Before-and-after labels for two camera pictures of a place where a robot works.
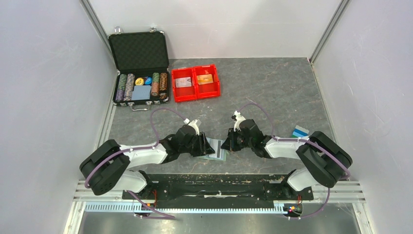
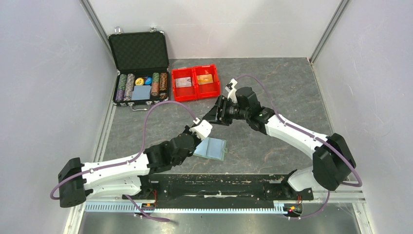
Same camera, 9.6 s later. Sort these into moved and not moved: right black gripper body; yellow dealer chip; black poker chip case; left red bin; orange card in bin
Moved: right black gripper body
Not moved: black poker chip case; orange card in bin; yellow dealer chip; left red bin
